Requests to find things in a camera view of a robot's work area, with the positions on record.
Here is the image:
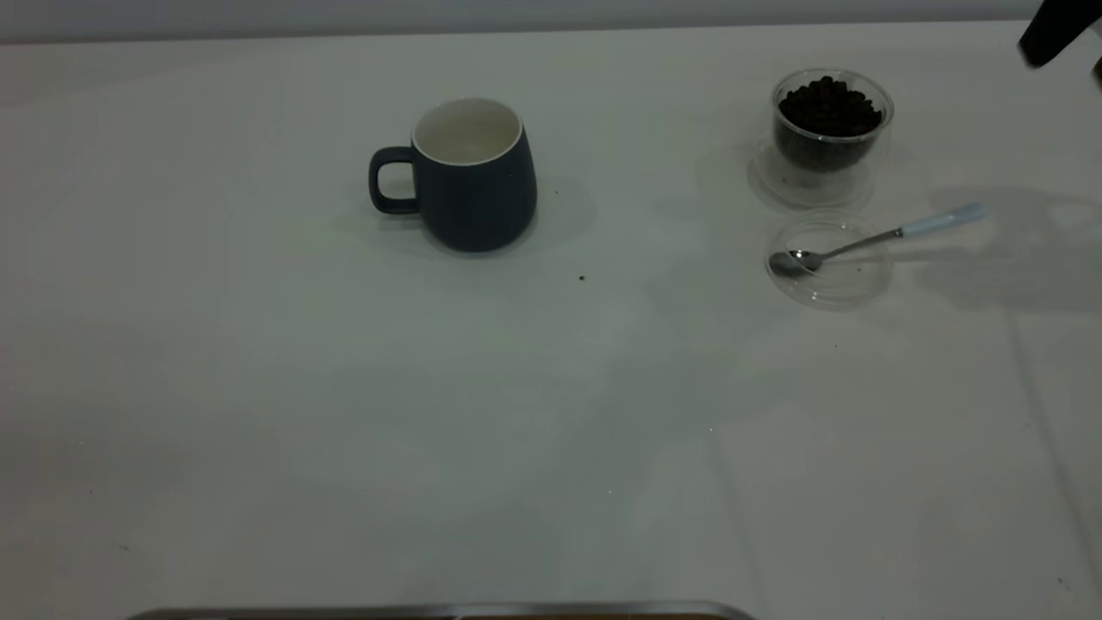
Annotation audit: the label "metal spoon pale blue handle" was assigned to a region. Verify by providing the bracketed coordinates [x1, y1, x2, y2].
[769, 202, 989, 278]

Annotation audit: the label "dark grey ceramic mug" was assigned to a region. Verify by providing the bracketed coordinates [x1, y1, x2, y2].
[368, 96, 539, 254]

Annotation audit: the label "roasted coffee beans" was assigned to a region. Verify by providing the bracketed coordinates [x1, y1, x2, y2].
[777, 76, 883, 171]

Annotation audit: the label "clear glass saucer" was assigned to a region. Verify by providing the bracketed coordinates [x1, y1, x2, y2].
[765, 211, 894, 309]

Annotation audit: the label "silver metal bar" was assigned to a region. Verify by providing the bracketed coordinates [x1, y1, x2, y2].
[125, 601, 758, 620]

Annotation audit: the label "clear double-wall glass cup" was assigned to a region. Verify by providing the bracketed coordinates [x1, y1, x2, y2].
[753, 69, 895, 210]

